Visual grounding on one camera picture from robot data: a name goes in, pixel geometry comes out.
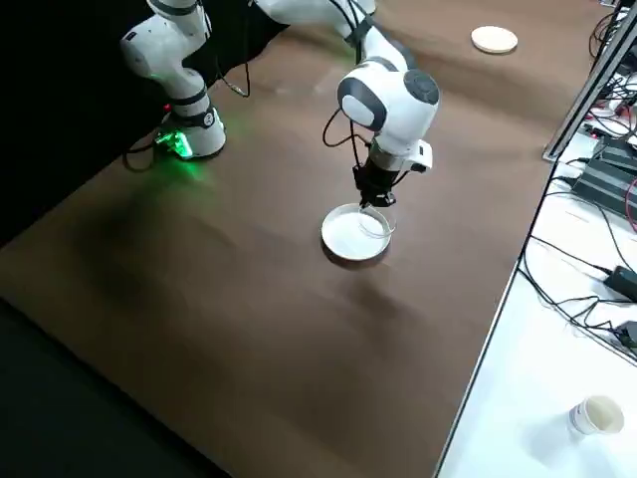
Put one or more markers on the aluminium profile post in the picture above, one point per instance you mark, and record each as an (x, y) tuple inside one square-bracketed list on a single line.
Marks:
[(582, 94)]

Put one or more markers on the white round plate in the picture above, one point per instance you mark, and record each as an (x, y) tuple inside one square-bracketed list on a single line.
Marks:
[(495, 39), (343, 239)]

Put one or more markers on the black electronics box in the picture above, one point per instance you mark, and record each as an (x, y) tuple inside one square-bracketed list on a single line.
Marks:
[(619, 152), (604, 189)]

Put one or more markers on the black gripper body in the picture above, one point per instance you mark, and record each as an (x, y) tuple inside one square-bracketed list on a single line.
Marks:
[(378, 179)]

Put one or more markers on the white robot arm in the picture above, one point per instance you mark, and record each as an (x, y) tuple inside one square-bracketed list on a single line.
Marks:
[(393, 119)]

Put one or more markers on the black power adapter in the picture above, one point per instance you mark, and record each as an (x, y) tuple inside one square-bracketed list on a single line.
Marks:
[(622, 281)]

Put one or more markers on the white paper cup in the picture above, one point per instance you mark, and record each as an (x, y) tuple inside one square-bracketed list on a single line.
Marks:
[(597, 418)]

